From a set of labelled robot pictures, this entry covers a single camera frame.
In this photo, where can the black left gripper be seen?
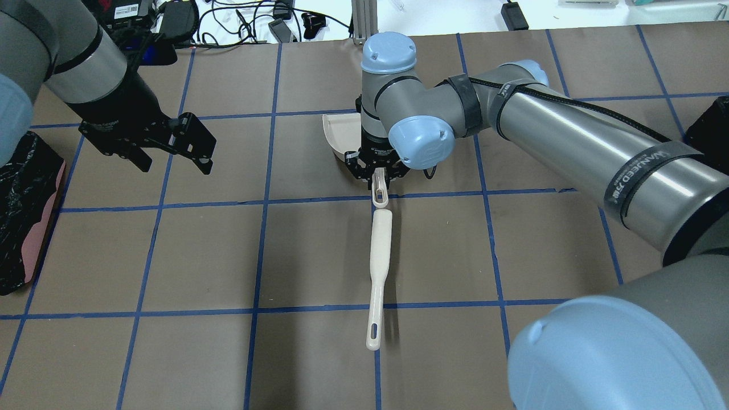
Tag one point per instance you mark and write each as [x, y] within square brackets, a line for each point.
[121, 108]

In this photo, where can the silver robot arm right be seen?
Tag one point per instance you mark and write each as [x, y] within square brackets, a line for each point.
[657, 342]

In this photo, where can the black power adapter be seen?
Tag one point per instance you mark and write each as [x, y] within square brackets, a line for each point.
[179, 21]

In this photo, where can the black bag lined bin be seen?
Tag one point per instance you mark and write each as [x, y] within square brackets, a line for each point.
[30, 183]

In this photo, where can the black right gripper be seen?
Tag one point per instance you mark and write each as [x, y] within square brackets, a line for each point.
[374, 149]

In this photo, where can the beige plastic dustpan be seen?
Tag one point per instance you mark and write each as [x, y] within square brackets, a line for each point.
[343, 134]

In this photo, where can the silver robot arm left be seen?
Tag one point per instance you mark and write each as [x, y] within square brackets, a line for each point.
[61, 45]

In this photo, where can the aluminium frame post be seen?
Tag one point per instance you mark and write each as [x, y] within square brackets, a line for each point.
[364, 20]

